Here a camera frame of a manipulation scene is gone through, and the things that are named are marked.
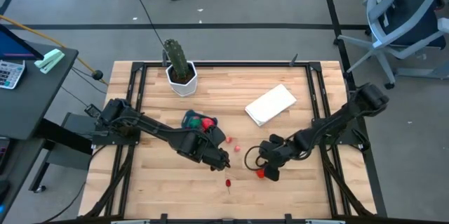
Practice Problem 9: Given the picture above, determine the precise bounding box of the long thin black cable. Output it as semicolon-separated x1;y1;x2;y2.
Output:
127;0;166;53

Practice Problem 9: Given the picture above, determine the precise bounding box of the yellow cable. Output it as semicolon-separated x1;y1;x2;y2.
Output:
0;14;109;86

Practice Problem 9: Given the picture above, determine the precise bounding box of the mint green stapler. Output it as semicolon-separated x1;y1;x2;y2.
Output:
34;48;66;75

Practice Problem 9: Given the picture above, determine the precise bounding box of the black side desk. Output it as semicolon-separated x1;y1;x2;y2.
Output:
0;43;79;214

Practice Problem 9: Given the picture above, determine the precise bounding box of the computer monitor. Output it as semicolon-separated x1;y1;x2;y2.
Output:
0;23;45;61

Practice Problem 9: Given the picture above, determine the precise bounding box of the grey calculator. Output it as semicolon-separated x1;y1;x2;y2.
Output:
0;59;27;91

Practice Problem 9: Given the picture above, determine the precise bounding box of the green cactus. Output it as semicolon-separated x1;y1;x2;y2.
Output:
163;38;190;80

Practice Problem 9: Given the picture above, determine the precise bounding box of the white folded cloth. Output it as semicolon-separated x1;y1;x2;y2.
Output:
244;83;298;127

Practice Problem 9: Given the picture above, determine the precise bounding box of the white hexagonal plant pot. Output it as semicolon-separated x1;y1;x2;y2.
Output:
165;60;199;98

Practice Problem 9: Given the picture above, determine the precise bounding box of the grey mesh office chair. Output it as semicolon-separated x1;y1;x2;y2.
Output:
337;0;449;90

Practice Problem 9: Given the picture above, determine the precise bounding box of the large red strawberry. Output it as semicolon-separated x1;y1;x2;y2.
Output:
201;117;216;131

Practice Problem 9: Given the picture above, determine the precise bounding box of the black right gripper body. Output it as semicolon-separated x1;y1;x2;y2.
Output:
258;133;286;169

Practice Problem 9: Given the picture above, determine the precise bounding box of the black aluminium table frame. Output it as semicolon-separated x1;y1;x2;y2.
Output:
79;60;378;224

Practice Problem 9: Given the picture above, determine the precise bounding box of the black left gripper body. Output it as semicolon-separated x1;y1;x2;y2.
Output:
199;125;228;164

